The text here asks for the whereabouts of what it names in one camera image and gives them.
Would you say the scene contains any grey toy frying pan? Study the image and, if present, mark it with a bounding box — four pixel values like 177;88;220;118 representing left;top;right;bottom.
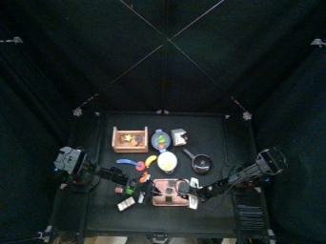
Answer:
182;148;214;174

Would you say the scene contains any wooden toy crate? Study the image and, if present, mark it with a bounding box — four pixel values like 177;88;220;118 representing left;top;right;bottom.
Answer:
111;126;150;154

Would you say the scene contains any thin white diagonal cord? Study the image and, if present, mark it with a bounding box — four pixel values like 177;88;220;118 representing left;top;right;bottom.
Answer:
78;0;226;108
118;0;250;113

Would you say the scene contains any white and black toy piece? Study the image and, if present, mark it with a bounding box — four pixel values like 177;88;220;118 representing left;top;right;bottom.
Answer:
117;196;138;212

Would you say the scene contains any white text label sticker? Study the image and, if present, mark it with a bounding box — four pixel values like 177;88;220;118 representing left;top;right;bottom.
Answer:
236;203;265;227

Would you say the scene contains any black pan lid with knob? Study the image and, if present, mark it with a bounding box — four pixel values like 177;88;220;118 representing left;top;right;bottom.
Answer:
193;154;213;173

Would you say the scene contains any pink plastic tray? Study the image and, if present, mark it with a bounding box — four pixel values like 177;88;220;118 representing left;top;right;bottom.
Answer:
152;178;192;208

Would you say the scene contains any yellow toy banana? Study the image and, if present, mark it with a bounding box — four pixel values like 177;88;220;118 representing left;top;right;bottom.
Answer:
145;154;158;169

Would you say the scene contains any blue curved toy piece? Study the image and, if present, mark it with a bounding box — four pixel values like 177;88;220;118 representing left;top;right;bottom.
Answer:
116;158;140;167

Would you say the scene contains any white toy pot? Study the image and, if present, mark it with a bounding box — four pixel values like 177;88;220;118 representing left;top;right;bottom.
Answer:
157;151;180;175

